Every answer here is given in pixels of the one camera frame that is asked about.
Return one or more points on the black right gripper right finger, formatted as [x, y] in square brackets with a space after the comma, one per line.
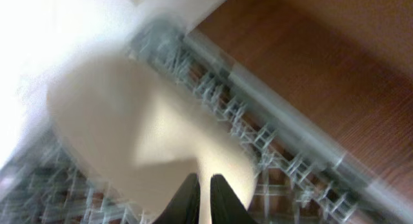
[225, 206]

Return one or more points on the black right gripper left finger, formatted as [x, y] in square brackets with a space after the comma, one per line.
[184, 207]

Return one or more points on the beige bowl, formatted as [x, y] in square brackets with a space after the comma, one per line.
[133, 127]

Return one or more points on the grey dishwasher rack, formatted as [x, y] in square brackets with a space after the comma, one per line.
[302, 175]

